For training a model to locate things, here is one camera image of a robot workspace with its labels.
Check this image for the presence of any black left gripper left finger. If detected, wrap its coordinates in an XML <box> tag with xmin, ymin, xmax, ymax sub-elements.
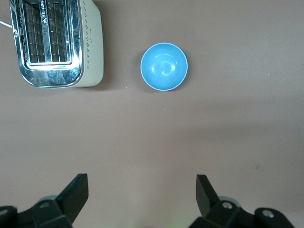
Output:
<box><xmin>0</xmin><ymin>173</ymin><xmax>89</xmax><ymax>228</ymax></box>

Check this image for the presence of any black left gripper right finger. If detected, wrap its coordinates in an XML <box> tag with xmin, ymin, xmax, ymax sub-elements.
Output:
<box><xmin>189</xmin><ymin>174</ymin><xmax>295</xmax><ymax>228</ymax></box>

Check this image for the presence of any blue bowl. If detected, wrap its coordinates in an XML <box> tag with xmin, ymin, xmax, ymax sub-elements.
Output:
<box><xmin>140</xmin><ymin>42</ymin><xmax>189</xmax><ymax>92</ymax></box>

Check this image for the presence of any cream and chrome toaster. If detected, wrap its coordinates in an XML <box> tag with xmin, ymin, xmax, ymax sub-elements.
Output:
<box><xmin>9</xmin><ymin>0</ymin><xmax>104</xmax><ymax>88</ymax></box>

